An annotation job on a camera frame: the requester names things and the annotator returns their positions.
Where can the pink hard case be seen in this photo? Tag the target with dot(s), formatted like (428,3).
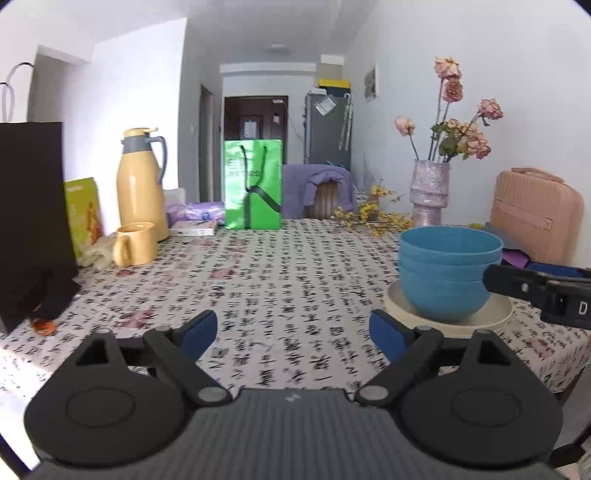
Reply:
(531,217)

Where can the purple tissue pack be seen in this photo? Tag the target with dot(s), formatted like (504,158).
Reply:
(207,212)

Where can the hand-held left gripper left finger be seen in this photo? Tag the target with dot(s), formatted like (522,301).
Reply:
(198,334)

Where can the dark wooden table leg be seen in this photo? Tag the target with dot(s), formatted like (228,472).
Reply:
(572,415)

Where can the dried pink roses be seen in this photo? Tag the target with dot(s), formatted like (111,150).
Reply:
(461,136)

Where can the printed tablecloth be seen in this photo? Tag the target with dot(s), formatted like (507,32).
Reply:
(286,286)

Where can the round ceiling lamp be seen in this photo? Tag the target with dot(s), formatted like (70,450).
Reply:
(277,48)

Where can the white purple plastic pack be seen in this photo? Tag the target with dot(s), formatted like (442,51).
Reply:
(175,205)

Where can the white rubber gloves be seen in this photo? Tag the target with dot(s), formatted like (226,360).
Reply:
(99,254)

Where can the yellow black box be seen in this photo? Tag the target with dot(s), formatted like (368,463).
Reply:
(334,84)

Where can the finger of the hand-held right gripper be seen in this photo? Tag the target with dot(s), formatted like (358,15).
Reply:
(554,269)
(512,284)

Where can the small orange object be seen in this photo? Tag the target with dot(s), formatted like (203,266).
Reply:
(44,326)

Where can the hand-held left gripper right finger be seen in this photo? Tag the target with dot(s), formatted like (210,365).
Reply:
(390,334)

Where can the purple cloth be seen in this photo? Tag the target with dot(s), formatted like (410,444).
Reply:
(516,257)

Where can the blue bowl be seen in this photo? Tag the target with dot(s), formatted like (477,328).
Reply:
(450,242)
(438,271)
(438,300)

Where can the yellow thermos jug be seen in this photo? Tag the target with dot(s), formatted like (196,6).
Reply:
(138,194)

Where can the yellow flower branches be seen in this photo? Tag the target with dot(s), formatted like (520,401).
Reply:
(369,214)

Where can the black paper bag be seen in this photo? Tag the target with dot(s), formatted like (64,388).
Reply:
(32,221)

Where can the dark brown door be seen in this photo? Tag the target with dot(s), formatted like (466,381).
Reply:
(235,120)

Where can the wooden chair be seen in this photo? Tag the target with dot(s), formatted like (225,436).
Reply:
(327,201)

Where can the flat white box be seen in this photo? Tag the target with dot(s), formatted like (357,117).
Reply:
(194,228)

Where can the yellow-green snack bag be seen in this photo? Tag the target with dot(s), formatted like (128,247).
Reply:
(83,217)

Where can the green paper bag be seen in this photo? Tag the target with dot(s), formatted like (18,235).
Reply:
(251,184)

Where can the yellow mug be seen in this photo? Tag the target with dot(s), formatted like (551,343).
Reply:
(138,247)

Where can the folded umbrella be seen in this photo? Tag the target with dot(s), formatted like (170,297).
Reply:
(345,122)

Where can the grey refrigerator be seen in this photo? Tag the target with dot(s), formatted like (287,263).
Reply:
(323,134)

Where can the grey cloth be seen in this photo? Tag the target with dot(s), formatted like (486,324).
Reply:
(501,237)

